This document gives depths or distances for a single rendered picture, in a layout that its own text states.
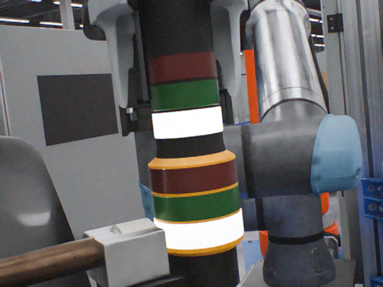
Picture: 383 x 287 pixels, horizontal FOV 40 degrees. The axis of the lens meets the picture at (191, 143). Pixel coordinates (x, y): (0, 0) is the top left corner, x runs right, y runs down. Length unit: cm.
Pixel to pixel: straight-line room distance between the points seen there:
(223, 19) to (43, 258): 14
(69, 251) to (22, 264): 2
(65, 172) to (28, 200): 403
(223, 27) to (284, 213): 81
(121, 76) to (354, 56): 97
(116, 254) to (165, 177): 4
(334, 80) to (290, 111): 154
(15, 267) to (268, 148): 32
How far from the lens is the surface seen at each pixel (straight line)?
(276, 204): 106
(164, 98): 24
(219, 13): 28
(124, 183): 494
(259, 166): 50
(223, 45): 28
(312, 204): 108
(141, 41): 26
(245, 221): 108
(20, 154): 39
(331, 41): 207
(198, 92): 24
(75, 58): 458
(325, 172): 50
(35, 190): 36
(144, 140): 51
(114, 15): 26
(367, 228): 126
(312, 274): 110
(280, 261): 110
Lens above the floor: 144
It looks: 5 degrees down
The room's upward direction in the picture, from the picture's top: 6 degrees counter-clockwise
